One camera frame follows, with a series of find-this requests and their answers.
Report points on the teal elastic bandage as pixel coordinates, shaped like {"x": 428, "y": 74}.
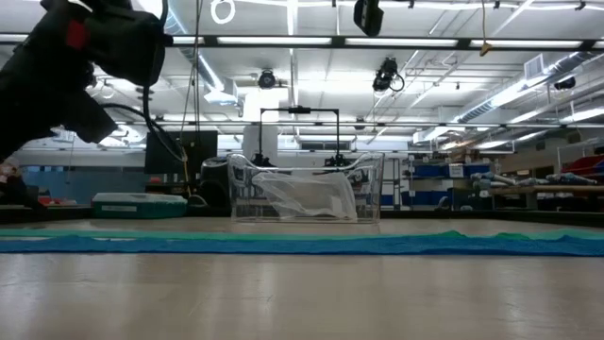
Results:
{"x": 330, "y": 234}

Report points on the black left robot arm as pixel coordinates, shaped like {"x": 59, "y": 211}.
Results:
{"x": 122, "y": 42}

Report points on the blue elastic bandage strip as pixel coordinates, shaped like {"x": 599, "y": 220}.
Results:
{"x": 302, "y": 246}

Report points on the black overhead light bar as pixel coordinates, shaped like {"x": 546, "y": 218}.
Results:
{"x": 338, "y": 41}

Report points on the yellow hanging hook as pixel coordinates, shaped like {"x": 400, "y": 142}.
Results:
{"x": 485, "y": 48}

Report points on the teal wipes pack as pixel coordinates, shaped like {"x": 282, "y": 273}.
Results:
{"x": 137, "y": 208}

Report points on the blue storage bins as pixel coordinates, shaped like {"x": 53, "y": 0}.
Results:
{"x": 434, "y": 171}

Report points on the black monitor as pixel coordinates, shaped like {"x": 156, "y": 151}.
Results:
{"x": 198, "y": 151}

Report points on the clear plastic packet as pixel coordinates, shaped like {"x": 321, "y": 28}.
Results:
{"x": 311, "y": 198}

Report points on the black chair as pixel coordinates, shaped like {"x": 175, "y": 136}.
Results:
{"x": 214, "y": 184}

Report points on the clear plastic container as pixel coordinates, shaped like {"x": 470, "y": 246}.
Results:
{"x": 236, "y": 208}

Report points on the wooden workbench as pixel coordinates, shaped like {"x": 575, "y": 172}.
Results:
{"x": 542, "y": 190}

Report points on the black ceiling camera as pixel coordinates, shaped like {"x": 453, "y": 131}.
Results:
{"x": 266, "y": 79}
{"x": 387, "y": 75}

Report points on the black aluminium table frame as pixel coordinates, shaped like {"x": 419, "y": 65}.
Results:
{"x": 472, "y": 216}

